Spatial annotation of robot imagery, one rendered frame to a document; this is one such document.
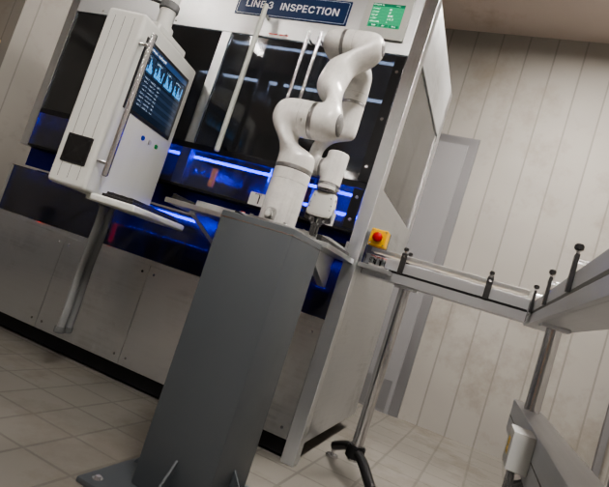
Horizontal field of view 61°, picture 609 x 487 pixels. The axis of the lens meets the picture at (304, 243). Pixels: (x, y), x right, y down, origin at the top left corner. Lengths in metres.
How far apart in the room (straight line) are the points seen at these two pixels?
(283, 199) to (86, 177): 0.90
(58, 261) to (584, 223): 3.35
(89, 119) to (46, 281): 1.04
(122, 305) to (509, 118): 3.08
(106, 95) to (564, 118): 3.20
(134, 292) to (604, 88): 3.49
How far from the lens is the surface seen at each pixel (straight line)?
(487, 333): 3.94
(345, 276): 2.16
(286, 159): 1.60
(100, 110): 2.24
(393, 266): 2.23
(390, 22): 2.50
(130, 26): 2.33
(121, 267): 2.67
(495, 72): 4.46
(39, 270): 3.01
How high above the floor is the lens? 0.72
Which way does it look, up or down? 4 degrees up
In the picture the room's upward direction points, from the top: 18 degrees clockwise
